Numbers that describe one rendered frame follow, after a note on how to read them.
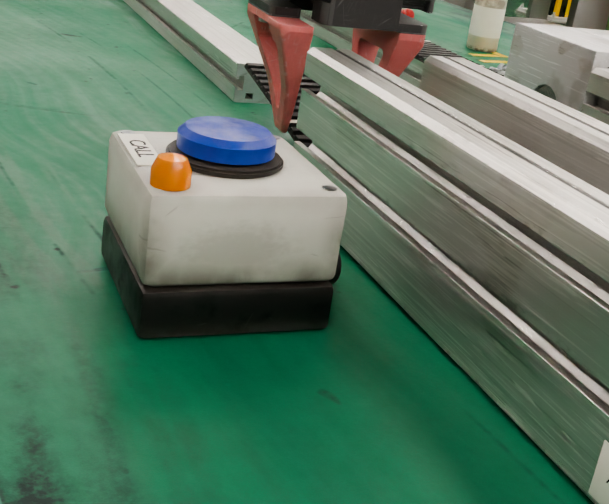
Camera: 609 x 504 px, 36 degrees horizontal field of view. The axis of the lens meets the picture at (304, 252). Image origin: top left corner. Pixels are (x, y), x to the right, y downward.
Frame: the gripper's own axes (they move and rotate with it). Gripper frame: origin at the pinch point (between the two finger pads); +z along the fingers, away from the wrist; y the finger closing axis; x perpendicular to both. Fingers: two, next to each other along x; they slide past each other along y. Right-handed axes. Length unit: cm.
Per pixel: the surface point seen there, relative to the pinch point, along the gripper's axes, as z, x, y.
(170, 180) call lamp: -4.2, -23.3, -16.0
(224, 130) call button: -5.1, -20.1, -13.1
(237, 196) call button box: -3.7, -23.5, -13.4
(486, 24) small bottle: 0, 41, 38
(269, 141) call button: -5.0, -20.8, -11.4
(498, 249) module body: -3.4, -28.0, -4.8
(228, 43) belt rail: -0.4, 19.7, -0.3
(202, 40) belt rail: 0.0, 22.2, -1.8
